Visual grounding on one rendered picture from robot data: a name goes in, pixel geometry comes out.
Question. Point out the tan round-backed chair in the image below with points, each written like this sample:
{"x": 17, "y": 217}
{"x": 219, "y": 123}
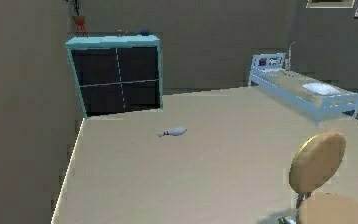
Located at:
{"x": 318, "y": 166}

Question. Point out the white pillow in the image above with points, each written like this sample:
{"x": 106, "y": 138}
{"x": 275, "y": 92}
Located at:
{"x": 321, "y": 88}

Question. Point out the pale blue bed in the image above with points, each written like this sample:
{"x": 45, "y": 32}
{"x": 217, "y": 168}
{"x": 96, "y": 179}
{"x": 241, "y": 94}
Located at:
{"x": 300, "y": 89}

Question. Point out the dark blue bowl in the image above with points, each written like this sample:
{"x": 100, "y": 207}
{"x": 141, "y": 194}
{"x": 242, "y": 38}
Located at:
{"x": 143, "y": 32}

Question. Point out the purple object on bed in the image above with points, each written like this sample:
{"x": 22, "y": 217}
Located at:
{"x": 262, "y": 61}

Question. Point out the white-framed picture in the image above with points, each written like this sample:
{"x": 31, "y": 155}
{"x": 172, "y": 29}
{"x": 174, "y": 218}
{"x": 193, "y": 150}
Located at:
{"x": 330, "y": 3}

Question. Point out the white bowling pin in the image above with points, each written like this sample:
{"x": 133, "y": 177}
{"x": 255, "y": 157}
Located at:
{"x": 175, "y": 131}

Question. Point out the house plant in red pot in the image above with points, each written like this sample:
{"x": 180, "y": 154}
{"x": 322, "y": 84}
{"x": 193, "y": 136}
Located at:
{"x": 79, "y": 20}

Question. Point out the teal cabinet with black doors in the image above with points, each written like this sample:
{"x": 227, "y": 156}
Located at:
{"x": 115, "y": 75}

